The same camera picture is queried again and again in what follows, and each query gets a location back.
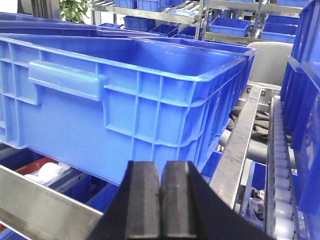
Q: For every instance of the steel divider rail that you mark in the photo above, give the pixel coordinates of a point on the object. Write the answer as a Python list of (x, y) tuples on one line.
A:
[(226, 178)]

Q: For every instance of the white roller track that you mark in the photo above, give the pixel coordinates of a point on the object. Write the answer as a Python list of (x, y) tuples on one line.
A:
[(280, 219)]

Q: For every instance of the background steel shelf rack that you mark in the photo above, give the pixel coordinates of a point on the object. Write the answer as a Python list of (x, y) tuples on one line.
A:
[(269, 20)]

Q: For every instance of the blue bin on background rack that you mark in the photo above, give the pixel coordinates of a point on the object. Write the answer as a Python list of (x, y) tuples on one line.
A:
[(230, 26)]

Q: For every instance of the blue crate right edge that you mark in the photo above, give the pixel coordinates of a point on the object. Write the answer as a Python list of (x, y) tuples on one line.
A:
[(300, 95)]

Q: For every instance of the grey office chair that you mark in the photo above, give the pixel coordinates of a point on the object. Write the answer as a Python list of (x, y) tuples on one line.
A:
[(269, 62)]

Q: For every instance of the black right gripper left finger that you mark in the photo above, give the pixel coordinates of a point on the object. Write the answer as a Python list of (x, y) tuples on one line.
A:
[(134, 213)]

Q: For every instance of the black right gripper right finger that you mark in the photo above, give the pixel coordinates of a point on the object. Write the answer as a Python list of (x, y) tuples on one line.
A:
[(191, 210)]

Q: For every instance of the large blue plastic crate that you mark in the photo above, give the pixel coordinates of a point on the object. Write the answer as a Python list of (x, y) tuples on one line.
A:
[(97, 103)]

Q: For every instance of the stainless steel shelf beam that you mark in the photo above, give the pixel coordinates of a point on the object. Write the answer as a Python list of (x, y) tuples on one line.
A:
[(38, 212)]

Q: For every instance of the green potted plant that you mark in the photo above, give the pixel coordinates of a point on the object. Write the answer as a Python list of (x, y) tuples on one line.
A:
[(73, 10)]

